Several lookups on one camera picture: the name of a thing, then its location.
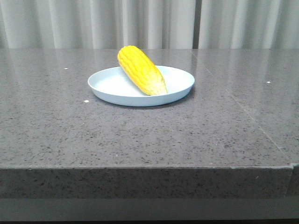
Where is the yellow corn cob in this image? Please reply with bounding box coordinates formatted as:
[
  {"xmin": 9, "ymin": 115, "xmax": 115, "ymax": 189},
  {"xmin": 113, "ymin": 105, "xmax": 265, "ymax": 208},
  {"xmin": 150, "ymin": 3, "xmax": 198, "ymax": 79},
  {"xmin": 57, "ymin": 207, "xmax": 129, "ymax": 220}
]
[{"xmin": 117, "ymin": 45, "xmax": 168, "ymax": 96}]

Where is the light blue round plate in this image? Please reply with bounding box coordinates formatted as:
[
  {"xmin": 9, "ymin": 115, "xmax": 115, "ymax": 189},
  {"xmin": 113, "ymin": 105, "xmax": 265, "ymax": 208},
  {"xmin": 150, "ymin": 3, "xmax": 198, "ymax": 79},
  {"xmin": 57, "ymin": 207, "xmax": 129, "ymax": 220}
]
[{"xmin": 87, "ymin": 65, "xmax": 195, "ymax": 107}]

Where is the white pleated curtain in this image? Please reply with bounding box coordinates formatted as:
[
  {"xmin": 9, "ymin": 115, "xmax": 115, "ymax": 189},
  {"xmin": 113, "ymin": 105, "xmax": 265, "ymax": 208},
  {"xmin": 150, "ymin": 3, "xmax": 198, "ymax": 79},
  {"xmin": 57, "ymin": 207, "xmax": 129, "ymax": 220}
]
[{"xmin": 0, "ymin": 0, "xmax": 299, "ymax": 49}]

